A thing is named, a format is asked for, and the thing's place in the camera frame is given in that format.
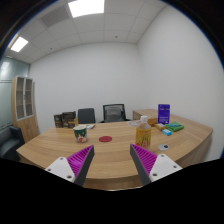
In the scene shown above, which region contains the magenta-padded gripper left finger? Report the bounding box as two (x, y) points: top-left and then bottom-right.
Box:
(44, 144), (96, 187)

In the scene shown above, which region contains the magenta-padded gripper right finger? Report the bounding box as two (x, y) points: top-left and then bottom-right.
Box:
(129, 143), (184, 187)

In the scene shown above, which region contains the yellow-labelled drink bottle white cap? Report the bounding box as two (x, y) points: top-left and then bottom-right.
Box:
(135, 115), (153, 151)

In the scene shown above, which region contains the small white round disc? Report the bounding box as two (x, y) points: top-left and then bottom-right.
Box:
(157, 143), (170, 152)

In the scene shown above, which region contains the small blue packet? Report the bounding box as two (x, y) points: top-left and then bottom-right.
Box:
(161, 128), (173, 137)

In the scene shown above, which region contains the small yellow box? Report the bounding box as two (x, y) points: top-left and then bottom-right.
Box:
(154, 122), (167, 131)

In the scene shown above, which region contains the green patterned white mug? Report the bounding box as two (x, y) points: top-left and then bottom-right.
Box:
(72, 125), (88, 144)

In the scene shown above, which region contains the green packet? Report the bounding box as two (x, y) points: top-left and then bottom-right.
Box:
(165, 121), (185, 133)

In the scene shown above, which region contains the small dark box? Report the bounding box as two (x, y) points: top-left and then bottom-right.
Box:
(53, 114), (64, 129)

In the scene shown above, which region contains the wooden shelf cabinet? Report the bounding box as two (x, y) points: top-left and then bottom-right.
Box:
(10, 75), (40, 144)

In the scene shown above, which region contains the clear round plate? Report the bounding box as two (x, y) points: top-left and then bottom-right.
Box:
(127, 120), (142, 128)

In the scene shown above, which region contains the purple upright box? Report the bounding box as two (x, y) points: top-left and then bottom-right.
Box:
(157, 103), (171, 125)

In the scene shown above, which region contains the wide dark box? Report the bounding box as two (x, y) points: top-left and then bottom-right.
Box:
(61, 111), (77, 121)

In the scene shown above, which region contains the flat round red coaster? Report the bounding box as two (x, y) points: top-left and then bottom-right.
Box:
(98, 135), (113, 143)

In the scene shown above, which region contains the black sofa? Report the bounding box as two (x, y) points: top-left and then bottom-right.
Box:
(0, 125), (26, 162)

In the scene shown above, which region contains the wooden side desk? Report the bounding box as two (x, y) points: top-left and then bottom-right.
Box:
(132, 108), (159, 122)

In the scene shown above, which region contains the black padded office chair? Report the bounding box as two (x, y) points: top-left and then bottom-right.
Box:
(77, 107), (97, 125)

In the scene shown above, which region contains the black mesh office chair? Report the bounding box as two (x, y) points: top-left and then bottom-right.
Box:
(100, 103), (132, 124)

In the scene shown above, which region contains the ceiling air vent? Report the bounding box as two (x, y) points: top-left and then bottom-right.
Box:
(39, 4), (70, 28)

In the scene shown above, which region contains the large ceiling light panel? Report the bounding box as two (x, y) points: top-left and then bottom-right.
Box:
(67, 0), (106, 19)

